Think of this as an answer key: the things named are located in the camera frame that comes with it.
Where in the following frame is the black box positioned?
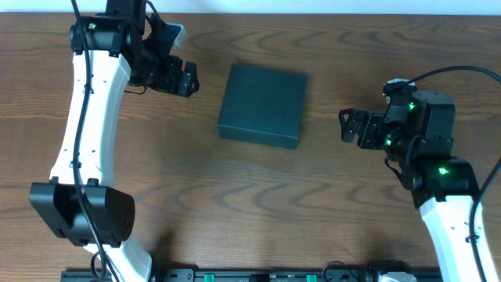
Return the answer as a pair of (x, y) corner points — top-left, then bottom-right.
(217, 63), (308, 150)

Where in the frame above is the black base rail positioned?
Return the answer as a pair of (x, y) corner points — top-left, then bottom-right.
(59, 269), (442, 282)

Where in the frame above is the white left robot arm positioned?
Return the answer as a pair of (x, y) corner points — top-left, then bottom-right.
(30, 0), (200, 281)

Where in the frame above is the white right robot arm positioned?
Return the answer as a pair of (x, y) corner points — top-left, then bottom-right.
(339, 88), (499, 281)

